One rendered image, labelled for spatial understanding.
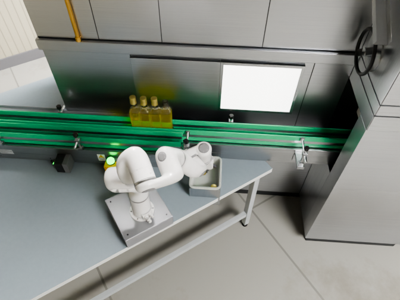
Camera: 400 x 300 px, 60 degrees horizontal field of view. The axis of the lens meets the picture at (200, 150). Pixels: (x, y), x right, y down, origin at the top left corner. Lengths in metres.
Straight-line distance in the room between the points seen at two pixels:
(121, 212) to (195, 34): 0.96
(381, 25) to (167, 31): 0.95
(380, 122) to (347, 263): 1.33
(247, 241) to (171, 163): 1.48
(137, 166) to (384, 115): 1.08
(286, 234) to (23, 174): 1.84
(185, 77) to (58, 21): 0.68
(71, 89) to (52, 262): 0.96
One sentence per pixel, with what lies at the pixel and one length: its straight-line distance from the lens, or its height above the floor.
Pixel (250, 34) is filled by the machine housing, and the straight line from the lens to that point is 1.77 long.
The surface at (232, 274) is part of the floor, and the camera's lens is 2.56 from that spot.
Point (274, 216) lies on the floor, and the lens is 2.80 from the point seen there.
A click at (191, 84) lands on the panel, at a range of 1.92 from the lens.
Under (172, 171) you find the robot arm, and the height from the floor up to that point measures 1.36.
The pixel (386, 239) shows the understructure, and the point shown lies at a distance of 2.80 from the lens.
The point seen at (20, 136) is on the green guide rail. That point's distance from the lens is 2.18.
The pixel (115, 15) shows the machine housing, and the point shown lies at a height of 1.54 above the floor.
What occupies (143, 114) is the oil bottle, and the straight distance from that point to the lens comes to 1.92.
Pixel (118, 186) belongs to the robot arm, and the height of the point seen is 1.21.
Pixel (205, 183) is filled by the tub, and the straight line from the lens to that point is 1.97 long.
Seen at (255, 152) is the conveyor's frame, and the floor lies 0.83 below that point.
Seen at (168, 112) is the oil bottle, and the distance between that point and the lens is 1.89.
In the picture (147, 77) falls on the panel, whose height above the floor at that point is 1.20.
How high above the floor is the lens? 2.41
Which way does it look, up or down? 51 degrees down
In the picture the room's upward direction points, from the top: 1 degrees clockwise
